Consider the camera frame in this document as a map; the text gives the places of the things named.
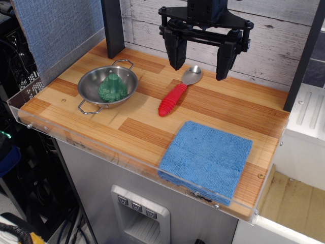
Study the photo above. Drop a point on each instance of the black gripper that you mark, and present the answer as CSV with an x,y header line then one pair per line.
x,y
208,22

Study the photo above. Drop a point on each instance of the red handled metal spoon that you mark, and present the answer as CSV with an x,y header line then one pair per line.
x,y
191,76

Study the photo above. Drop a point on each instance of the blue folded towel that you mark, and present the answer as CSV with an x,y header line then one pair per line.
x,y
206,161

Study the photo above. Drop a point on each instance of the green toy broccoli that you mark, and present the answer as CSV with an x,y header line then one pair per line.
x,y
112,89

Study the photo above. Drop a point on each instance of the blue fabric panel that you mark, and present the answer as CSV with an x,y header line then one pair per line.
x,y
59,33

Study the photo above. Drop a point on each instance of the toy fridge water dispenser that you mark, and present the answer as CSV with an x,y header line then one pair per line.
x,y
140,220

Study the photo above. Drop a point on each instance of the dark left post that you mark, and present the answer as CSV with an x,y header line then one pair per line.
x,y
113,27

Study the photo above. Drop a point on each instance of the dark post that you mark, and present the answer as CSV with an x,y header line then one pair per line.
x,y
305,58
113,27

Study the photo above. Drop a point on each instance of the steel bowl with handles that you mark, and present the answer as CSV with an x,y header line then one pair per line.
x,y
89,84

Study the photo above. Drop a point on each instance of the dark right post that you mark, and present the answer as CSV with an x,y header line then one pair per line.
x,y
305,58

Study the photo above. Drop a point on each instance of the clear acrylic guard rail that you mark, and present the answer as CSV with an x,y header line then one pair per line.
x,y
135,137

